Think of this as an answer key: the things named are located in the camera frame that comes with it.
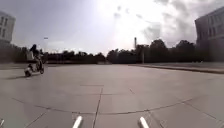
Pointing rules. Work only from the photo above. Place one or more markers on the row of trees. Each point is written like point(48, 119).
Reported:
point(160, 53)

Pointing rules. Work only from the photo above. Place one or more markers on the grey paved plaza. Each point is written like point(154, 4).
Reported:
point(110, 83)

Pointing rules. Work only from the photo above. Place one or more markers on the white scooter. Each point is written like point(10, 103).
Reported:
point(31, 70)

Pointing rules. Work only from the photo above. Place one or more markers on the floodlight pole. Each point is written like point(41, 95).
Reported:
point(45, 38)

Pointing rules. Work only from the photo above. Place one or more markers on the raised kerb strip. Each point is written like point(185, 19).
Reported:
point(200, 68)

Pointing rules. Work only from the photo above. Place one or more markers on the person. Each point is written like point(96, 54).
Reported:
point(34, 51)

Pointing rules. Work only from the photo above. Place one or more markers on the tall thin tower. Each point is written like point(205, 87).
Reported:
point(135, 42)

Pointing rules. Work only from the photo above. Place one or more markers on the robot's own part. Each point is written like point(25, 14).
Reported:
point(143, 122)
point(77, 122)

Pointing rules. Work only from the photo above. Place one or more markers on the pale building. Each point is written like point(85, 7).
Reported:
point(6, 28)

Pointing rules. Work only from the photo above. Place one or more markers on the grey building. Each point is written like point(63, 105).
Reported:
point(211, 30)

